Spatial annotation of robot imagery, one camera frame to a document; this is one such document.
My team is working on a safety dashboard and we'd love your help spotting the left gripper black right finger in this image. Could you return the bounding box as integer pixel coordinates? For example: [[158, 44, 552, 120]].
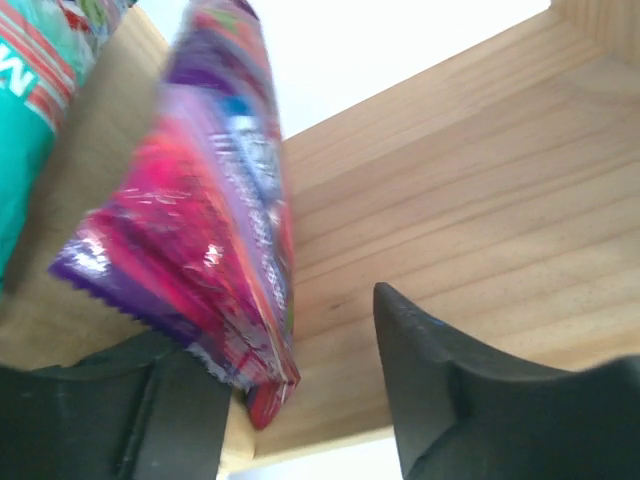
[[373, 283, 639, 479]]

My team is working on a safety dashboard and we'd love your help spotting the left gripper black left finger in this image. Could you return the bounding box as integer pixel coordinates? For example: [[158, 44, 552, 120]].
[[1, 332, 232, 479]]

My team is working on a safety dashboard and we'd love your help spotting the teal Fox's bag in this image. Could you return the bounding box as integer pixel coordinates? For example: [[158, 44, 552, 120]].
[[1, 0, 134, 265]]

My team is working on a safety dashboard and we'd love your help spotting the wooden two-tier shelf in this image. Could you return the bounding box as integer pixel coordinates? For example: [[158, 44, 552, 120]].
[[1, 1, 639, 474]]

